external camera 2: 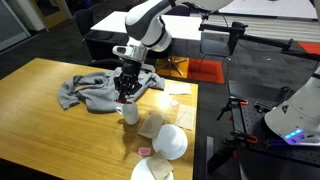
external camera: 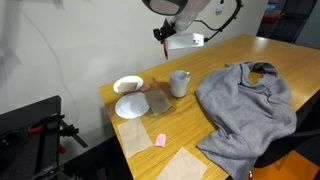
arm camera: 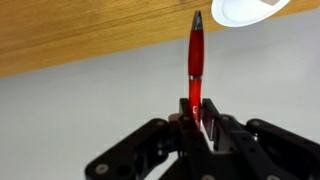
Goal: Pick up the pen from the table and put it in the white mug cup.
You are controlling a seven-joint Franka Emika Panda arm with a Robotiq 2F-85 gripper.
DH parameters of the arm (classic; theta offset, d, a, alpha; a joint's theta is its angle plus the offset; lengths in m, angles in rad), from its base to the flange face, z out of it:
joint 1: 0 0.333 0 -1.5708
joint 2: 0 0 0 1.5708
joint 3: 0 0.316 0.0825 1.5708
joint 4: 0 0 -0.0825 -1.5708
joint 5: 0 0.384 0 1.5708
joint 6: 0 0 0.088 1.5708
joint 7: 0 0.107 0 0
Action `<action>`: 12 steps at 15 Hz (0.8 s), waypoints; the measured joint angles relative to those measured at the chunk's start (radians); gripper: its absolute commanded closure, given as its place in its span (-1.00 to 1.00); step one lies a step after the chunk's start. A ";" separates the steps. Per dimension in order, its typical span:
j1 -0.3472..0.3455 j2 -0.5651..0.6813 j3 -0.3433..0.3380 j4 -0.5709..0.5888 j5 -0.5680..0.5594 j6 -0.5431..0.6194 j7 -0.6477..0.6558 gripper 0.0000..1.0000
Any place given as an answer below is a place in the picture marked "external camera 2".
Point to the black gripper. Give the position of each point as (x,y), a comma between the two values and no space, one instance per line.
(131,70)

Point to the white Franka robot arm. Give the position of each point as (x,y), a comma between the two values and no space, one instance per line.
(146,23)

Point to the white mug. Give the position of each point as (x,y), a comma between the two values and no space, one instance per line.
(130,114)

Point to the grey hoodie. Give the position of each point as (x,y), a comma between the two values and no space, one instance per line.
(96,90)

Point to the black office chair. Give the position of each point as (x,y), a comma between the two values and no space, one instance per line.
(184,11)
(100,50)
(83,20)
(163,57)
(106,63)

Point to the brown paper napkin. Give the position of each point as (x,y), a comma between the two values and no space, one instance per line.
(151,126)
(159,165)
(179,88)
(185,116)

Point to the small pink packet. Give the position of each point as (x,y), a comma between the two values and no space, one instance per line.
(174,103)

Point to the white meeting table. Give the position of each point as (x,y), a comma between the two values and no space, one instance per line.
(106,23)
(266,8)

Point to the empty white plate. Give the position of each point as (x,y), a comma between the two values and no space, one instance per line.
(170,141)

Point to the white plate holding napkin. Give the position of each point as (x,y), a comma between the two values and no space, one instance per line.
(140,173)

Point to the grey office chair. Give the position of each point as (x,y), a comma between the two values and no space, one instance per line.
(213,48)

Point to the wooden door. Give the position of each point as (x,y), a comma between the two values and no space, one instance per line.
(53,20)

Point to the orange black bar clamp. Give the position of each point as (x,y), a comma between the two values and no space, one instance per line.
(246,137)
(238,101)

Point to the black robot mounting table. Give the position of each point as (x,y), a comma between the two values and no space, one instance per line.
(253,123)

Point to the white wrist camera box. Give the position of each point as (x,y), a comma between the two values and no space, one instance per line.
(125,50)

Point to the grey metal post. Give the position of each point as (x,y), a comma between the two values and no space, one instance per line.
(209,156)

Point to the small black bracket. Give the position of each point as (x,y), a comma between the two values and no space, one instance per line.
(261,107)

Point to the black camera boom stand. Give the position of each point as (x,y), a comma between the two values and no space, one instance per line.
(260,38)

